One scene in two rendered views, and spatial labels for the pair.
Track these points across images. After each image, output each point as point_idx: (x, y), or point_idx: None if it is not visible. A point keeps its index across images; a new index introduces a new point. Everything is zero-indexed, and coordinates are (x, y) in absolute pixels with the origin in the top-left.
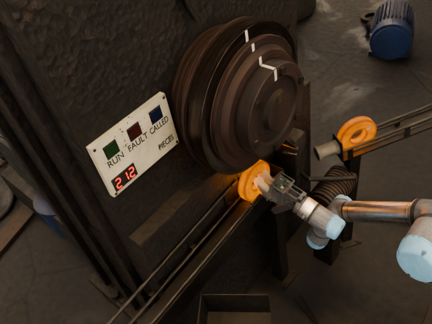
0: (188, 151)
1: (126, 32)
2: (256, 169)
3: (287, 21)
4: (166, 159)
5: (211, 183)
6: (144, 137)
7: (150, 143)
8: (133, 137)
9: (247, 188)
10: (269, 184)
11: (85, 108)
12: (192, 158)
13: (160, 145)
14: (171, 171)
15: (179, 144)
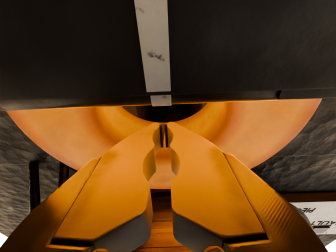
0: (271, 170)
1: None
2: (164, 181)
3: (0, 218)
4: (314, 181)
5: (316, 142)
6: (315, 222)
7: (316, 217)
8: (326, 229)
9: (266, 145)
10: (150, 232)
11: (323, 237)
12: (274, 157)
13: (309, 211)
14: (327, 162)
15: (278, 185)
